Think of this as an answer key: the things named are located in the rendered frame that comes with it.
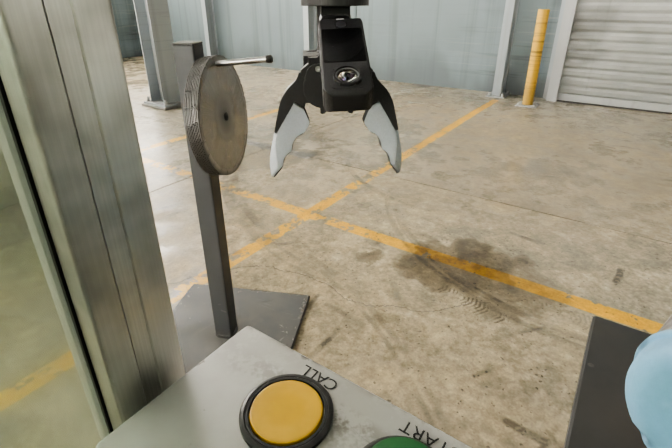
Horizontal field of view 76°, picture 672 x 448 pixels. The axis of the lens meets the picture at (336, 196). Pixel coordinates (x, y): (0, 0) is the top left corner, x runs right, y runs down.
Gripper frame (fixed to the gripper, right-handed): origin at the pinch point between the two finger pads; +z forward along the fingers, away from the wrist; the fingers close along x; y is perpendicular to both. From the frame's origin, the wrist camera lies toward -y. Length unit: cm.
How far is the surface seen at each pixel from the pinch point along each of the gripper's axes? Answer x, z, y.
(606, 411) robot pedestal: -24.0, 16.2, -20.6
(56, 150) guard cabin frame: 14.1, -13.6, -29.0
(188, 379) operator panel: 11.0, 1.2, -27.7
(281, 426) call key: 5.4, 0.8, -31.6
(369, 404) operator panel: 0.6, 1.3, -30.3
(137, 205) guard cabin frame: 12.2, -9.8, -26.7
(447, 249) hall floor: -64, 91, 126
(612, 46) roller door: -329, 27, 413
